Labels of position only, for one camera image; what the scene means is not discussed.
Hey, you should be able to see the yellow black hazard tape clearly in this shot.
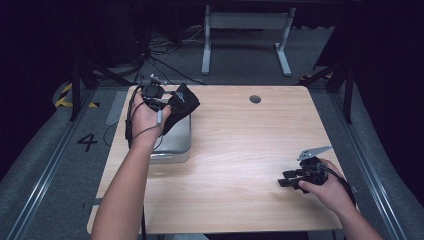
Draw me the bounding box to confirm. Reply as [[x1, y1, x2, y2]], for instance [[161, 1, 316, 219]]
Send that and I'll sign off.
[[54, 82, 101, 109]]

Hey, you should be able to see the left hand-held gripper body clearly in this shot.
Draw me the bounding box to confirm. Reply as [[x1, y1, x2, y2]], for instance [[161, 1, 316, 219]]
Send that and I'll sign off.
[[139, 73, 168, 112]]

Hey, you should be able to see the white desk frame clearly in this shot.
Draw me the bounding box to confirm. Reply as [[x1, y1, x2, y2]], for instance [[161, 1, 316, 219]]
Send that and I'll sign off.
[[200, 4, 297, 77]]

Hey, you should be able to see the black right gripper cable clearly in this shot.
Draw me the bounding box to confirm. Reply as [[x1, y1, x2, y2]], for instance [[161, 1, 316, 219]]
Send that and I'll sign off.
[[318, 162, 357, 206]]

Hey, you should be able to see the metal floor rail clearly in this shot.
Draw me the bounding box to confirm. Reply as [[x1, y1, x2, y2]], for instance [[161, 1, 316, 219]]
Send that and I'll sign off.
[[327, 89, 408, 240], [5, 89, 98, 240]]

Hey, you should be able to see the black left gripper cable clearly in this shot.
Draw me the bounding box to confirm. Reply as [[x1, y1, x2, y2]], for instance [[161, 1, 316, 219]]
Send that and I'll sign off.
[[124, 83, 164, 152]]

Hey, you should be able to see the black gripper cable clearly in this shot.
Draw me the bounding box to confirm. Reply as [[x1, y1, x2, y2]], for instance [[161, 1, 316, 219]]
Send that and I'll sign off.
[[124, 83, 164, 152], [318, 162, 357, 206]]

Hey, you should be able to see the bundle of floor cables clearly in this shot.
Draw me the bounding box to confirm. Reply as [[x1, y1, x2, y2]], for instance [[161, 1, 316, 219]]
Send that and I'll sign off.
[[134, 25, 208, 86]]

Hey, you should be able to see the grey metal bin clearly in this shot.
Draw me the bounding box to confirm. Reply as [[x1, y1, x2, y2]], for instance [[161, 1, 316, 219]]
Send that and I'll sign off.
[[147, 112, 193, 165]]

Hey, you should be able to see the person's right hand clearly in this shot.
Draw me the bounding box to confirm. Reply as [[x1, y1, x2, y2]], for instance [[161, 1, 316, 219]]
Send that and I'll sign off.
[[297, 157, 356, 218]]

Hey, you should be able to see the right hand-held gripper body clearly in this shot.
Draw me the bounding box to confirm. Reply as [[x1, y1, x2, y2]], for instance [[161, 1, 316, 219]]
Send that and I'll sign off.
[[295, 144, 334, 188]]

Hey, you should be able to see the black garment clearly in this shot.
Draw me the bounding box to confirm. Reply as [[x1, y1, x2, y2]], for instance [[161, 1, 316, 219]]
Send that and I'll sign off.
[[161, 82, 201, 136]]

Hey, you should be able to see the grey floor tape strip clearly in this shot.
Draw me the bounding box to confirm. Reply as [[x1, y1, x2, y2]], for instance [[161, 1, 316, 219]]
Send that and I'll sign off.
[[105, 89, 128, 126]]

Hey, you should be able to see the black metal stand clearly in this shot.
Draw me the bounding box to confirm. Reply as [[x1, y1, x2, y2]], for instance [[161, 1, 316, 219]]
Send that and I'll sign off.
[[299, 61, 355, 125], [67, 59, 135, 122]]

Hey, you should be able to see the person's left hand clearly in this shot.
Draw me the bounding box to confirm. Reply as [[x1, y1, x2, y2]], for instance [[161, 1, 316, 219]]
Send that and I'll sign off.
[[129, 95, 173, 144]]

